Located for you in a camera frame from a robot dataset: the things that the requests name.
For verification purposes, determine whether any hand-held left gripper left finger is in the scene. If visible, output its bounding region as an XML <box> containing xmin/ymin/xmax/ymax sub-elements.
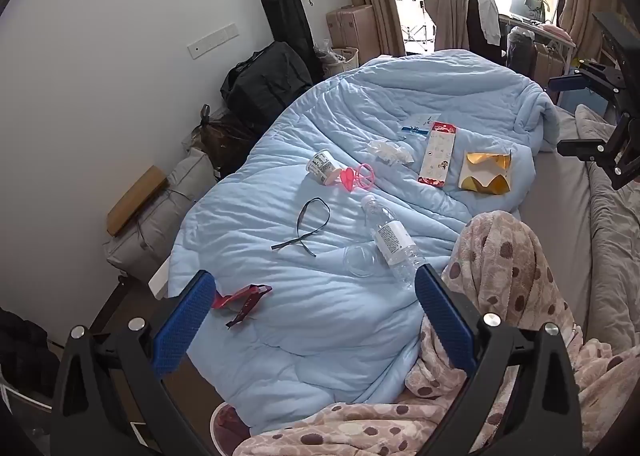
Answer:
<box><xmin>50</xmin><ymin>270</ymin><xmax>221</xmax><ymax>456</ymax></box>

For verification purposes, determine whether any pink bin liner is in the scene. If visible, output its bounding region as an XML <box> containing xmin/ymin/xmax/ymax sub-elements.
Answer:
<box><xmin>216</xmin><ymin>406</ymin><xmax>251</xmax><ymax>454</ymax></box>

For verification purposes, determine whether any white desk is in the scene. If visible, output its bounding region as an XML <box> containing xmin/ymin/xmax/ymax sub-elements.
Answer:
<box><xmin>499</xmin><ymin>10</ymin><xmax>577</xmax><ymax>81</ymax></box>

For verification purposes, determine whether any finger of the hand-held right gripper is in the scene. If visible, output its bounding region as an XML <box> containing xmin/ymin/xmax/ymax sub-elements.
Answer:
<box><xmin>556</xmin><ymin>135</ymin><xmax>623</xmax><ymax>171</ymax></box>
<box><xmin>547</xmin><ymin>62</ymin><xmax>626</xmax><ymax>97</ymax></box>

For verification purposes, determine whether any crumpled clear plastic wrap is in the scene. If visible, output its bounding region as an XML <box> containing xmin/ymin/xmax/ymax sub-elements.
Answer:
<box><xmin>366</xmin><ymin>138</ymin><xmax>415</xmax><ymax>167</ymax></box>

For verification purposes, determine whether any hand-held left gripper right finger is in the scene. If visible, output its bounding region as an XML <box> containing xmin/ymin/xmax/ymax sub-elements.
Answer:
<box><xmin>414</xmin><ymin>263</ymin><xmax>585</xmax><ymax>456</ymax></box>

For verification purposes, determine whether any long red white box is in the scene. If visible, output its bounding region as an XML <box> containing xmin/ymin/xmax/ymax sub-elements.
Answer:
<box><xmin>417</xmin><ymin>122</ymin><xmax>458</xmax><ymax>191</ymax></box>

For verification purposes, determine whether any brown cardboard box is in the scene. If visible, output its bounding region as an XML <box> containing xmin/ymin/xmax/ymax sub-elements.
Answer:
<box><xmin>530</xmin><ymin>40</ymin><xmax>566</xmax><ymax>86</ymax></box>

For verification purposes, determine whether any pink suitcase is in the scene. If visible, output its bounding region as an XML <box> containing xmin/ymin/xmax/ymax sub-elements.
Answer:
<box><xmin>326</xmin><ymin>4</ymin><xmax>377</xmax><ymax>50</ymax></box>

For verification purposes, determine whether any grey storage bag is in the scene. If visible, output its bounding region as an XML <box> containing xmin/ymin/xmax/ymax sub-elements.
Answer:
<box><xmin>103</xmin><ymin>148</ymin><xmax>218</xmax><ymax>281</ymax></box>

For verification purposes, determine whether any flat cardboard box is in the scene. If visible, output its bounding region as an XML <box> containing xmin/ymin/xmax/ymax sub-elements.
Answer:
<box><xmin>106</xmin><ymin>165</ymin><xmax>167</xmax><ymax>237</ymax></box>

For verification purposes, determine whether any white bed frame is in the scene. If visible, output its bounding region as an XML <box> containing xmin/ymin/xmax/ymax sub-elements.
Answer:
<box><xmin>149</xmin><ymin>256</ymin><xmax>173</xmax><ymax>299</ymax></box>

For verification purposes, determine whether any folding chair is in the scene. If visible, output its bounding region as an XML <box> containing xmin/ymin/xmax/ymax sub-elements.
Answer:
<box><xmin>402</xmin><ymin>0</ymin><xmax>436</xmax><ymax>54</ymax></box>

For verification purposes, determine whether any long black bag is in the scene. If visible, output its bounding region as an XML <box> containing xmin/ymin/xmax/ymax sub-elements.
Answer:
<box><xmin>260</xmin><ymin>0</ymin><xmax>326</xmax><ymax>81</ymax></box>

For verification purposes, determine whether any white wall switch panel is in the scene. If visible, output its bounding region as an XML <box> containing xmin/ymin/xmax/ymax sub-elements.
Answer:
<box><xmin>187</xmin><ymin>24</ymin><xmax>238</xmax><ymax>59</ymax></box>

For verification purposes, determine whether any pink plastic toy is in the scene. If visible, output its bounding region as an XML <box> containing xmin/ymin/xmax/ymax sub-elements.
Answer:
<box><xmin>340</xmin><ymin>163</ymin><xmax>377</xmax><ymax>193</ymax></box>

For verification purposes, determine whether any red torn wrapper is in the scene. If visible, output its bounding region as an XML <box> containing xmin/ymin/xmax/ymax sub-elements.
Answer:
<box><xmin>211</xmin><ymin>284</ymin><xmax>273</xmax><ymax>327</ymax></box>

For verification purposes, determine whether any grey bed sheet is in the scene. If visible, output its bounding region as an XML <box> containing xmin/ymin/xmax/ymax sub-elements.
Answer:
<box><xmin>517</xmin><ymin>151</ymin><xmax>601</xmax><ymax>331</ymax></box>

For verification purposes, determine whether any white yogurt cup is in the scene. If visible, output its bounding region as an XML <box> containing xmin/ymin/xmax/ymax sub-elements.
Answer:
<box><xmin>306</xmin><ymin>150</ymin><xmax>343</xmax><ymax>187</ymax></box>

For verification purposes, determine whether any spotted fleece blanket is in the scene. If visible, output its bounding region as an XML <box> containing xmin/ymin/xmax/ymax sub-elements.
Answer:
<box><xmin>232</xmin><ymin>211</ymin><xmax>640</xmax><ymax>456</ymax></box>

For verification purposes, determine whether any gold white cardboard box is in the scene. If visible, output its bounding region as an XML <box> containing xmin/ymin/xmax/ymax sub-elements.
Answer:
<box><xmin>457</xmin><ymin>150</ymin><xmax>513</xmax><ymax>197</ymax></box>

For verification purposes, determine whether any white paper packet blue print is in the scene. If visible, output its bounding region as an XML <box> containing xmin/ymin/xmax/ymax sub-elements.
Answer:
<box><xmin>400</xmin><ymin>112</ymin><xmax>442</xmax><ymax>139</ymax></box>

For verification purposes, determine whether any light blue quilt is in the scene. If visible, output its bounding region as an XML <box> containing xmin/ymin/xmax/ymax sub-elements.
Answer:
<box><xmin>167</xmin><ymin>50</ymin><xmax>561</xmax><ymax>424</ymax></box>

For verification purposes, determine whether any brown bag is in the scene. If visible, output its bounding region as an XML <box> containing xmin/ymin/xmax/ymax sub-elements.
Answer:
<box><xmin>200</xmin><ymin>104</ymin><xmax>261</xmax><ymax>171</ymax></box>

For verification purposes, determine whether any clear plastic dome lid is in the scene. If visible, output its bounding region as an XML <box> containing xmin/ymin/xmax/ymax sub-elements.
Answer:
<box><xmin>343</xmin><ymin>244</ymin><xmax>383</xmax><ymax>279</ymax></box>

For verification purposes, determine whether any white laundry basket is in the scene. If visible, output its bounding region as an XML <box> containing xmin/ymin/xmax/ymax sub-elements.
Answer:
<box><xmin>320</xmin><ymin>46</ymin><xmax>360</xmax><ymax>81</ymax></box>

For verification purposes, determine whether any black ribbon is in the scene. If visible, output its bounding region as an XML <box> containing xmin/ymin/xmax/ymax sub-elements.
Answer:
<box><xmin>271</xmin><ymin>197</ymin><xmax>331</xmax><ymax>257</ymax></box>

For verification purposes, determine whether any clear plastic bottle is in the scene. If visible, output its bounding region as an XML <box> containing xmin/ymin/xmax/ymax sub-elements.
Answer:
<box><xmin>361</xmin><ymin>194</ymin><xmax>426</xmax><ymax>291</ymax></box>

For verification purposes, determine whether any black and white garment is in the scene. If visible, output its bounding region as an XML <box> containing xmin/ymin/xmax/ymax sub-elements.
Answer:
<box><xmin>467</xmin><ymin>0</ymin><xmax>502</xmax><ymax>52</ymax></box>

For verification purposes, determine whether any grey fleece blanket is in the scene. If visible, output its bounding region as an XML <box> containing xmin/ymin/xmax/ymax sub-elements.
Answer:
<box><xmin>574</xmin><ymin>104</ymin><xmax>640</xmax><ymax>339</ymax></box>

